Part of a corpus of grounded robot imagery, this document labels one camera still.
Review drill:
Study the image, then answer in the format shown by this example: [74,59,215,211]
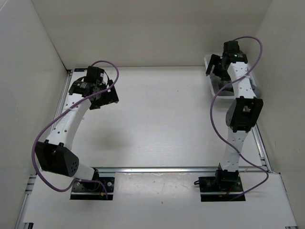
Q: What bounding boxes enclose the right aluminium frame rail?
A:
[252,124,298,229]

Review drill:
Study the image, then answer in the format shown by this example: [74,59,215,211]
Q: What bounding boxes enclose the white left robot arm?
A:
[35,75,119,191]

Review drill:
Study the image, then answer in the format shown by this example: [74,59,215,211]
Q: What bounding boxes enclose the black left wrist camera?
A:
[84,66,104,84]

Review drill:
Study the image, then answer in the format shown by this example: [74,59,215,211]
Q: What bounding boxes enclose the grey drawstring shorts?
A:
[212,79,261,98]

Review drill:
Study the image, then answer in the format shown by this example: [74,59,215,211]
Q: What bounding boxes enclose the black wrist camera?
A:
[84,66,104,84]
[223,41,240,55]

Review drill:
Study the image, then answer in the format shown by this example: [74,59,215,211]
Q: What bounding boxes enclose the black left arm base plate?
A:
[70,176,115,201]

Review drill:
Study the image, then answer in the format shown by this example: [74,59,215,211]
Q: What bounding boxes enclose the left aluminium frame rail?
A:
[15,70,73,229]

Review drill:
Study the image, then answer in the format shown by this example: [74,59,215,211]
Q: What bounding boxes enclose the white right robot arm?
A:
[214,53,263,191]

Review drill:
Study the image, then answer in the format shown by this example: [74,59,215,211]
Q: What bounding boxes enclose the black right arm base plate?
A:
[193,177,246,202]

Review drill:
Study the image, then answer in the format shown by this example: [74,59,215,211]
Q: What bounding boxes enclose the front aluminium frame rail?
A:
[42,166,272,175]

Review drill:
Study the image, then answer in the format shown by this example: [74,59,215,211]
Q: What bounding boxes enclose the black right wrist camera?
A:
[223,41,240,55]

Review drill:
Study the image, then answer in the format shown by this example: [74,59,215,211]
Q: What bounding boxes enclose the aluminium frame rail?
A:
[15,70,73,229]
[42,166,272,175]
[252,124,298,229]

